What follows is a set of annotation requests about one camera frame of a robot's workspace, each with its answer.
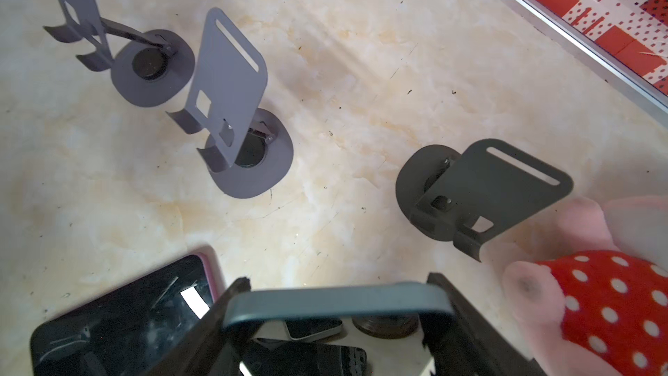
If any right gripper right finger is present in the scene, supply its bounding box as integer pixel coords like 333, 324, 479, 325
420, 273, 544, 375

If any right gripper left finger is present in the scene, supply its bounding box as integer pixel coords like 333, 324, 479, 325
145, 277, 252, 375

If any pink phone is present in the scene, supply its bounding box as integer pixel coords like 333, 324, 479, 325
30, 253, 219, 375

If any wooden base phone stand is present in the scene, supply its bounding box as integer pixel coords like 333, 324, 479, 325
351, 315, 419, 339

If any grey phone stand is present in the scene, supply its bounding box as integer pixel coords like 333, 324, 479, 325
43, 0, 196, 108
170, 8, 294, 198

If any pink plush toy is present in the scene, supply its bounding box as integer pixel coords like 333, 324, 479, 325
503, 196, 667, 375

